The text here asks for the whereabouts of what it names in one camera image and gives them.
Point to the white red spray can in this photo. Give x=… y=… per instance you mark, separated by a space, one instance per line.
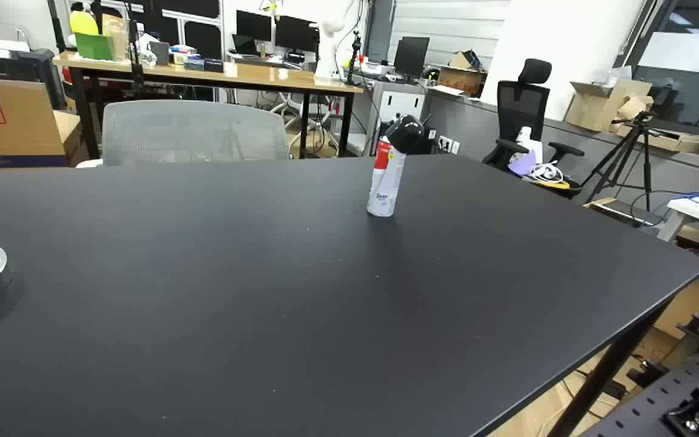
x=386 y=177

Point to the wooden desk with black legs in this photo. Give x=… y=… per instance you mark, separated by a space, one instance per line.
x=245 y=77

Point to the white plastic bottle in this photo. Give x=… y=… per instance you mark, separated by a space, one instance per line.
x=529 y=144

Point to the black office chair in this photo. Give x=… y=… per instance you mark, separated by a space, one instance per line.
x=523 y=104

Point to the grey mesh office chair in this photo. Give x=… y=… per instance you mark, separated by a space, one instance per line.
x=152 y=132

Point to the open cardboard box right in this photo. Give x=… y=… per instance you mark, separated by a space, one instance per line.
x=595 y=105

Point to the brown cardboard box left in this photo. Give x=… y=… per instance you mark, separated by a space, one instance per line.
x=33 y=127

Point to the black metal rack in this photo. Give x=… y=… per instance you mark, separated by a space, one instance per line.
x=664 y=410

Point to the black camera tripod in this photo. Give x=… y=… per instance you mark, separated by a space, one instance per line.
x=609 y=168

